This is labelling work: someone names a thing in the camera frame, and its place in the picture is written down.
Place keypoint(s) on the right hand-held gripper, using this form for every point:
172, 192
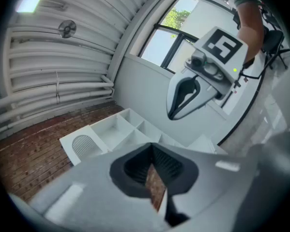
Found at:
222, 47

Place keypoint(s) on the black office chair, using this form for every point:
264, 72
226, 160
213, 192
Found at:
275, 41

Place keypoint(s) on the black wristband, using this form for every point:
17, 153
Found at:
248, 63

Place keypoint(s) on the black-framed window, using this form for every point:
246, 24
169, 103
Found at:
159, 45

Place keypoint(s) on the white shelf cabinet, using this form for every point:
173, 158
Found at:
125, 127

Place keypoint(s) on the person's right forearm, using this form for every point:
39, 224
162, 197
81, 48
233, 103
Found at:
252, 30

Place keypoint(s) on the round ceiling fan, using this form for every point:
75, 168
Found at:
66, 29

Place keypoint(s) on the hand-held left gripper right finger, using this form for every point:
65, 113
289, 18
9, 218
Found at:
207, 178

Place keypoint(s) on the bundle of white ceiling pipes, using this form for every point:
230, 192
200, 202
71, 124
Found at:
50, 98

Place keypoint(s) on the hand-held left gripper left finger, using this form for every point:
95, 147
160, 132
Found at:
86, 197

